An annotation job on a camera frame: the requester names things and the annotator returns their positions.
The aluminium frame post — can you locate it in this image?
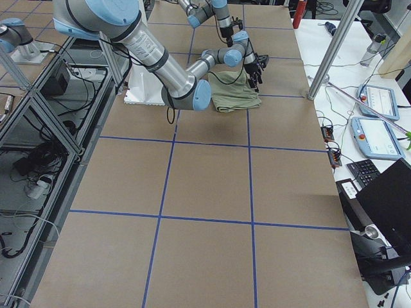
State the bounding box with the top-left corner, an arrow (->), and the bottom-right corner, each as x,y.
308,0 -> 363,100

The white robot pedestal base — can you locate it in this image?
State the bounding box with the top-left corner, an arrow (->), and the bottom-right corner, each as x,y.
124,64 -> 165,106

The grey orange usb hub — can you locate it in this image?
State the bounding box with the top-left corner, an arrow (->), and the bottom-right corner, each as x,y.
328,148 -> 342,169
320,126 -> 335,142

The olive green long-sleeve shirt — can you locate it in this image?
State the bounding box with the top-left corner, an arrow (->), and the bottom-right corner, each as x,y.
208,71 -> 261,113

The white label remote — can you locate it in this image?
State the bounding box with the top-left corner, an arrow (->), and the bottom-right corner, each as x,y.
341,182 -> 358,199

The clear water bottle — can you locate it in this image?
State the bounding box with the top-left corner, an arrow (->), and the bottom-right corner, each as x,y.
360,33 -> 387,67

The far blue teach pendant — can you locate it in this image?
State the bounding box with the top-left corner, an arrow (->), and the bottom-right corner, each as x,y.
357,85 -> 399,121

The black laptop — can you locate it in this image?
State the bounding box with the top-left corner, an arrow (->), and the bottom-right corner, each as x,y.
356,158 -> 410,255

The blue teach pendant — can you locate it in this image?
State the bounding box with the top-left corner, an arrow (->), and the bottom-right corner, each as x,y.
351,117 -> 405,160
357,85 -> 399,121

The steel cup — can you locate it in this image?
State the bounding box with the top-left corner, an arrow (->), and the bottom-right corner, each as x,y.
364,225 -> 380,240

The red bottle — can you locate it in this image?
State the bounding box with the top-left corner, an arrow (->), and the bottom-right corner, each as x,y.
292,0 -> 307,29

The near blue teach pendant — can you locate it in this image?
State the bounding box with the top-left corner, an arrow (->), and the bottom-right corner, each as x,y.
351,117 -> 405,160

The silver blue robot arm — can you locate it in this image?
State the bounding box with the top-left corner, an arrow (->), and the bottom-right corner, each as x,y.
177,0 -> 243,47
53,1 -> 268,110

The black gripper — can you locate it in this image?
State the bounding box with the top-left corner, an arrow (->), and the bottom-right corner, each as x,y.
245,54 -> 269,93
220,17 -> 243,47

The black keyboard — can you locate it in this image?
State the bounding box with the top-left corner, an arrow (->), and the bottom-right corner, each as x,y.
347,159 -> 380,188

